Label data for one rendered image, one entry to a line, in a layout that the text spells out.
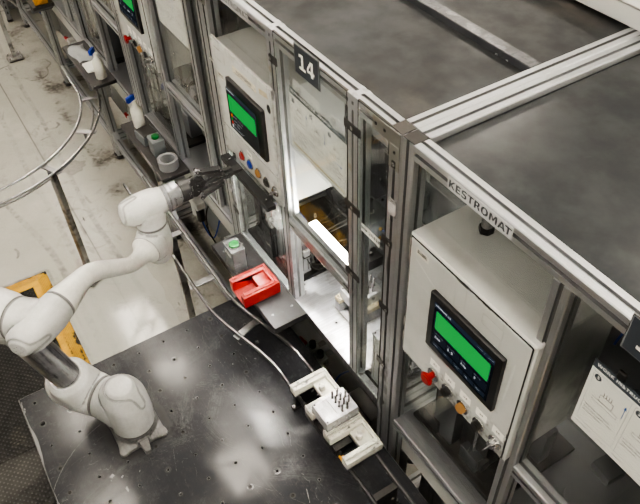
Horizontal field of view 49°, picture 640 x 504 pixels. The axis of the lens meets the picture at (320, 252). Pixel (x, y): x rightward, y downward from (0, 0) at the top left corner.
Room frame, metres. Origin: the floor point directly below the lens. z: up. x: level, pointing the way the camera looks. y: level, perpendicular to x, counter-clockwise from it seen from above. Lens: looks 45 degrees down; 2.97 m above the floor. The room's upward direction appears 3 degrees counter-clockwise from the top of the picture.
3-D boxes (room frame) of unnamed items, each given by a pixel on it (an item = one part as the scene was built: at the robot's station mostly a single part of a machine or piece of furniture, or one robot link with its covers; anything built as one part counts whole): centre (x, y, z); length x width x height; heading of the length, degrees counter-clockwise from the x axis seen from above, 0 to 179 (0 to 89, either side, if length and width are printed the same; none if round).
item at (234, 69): (2.05, 0.13, 1.60); 0.42 x 0.29 x 0.46; 30
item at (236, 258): (1.99, 0.33, 0.97); 0.08 x 0.08 x 0.12; 30
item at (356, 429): (1.30, -0.02, 0.84); 0.36 x 0.14 x 0.10; 30
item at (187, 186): (1.88, 0.43, 1.42); 0.09 x 0.07 x 0.08; 120
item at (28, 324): (1.28, 0.81, 1.44); 0.18 x 0.14 x 0.13; 156
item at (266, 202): (1.98, 0.25, 1.37); 0.36 x 0.04 x 0.04; 30
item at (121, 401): (1.41, 0.72, 0.85); 0.18 x 0.16 x 0.22; 66
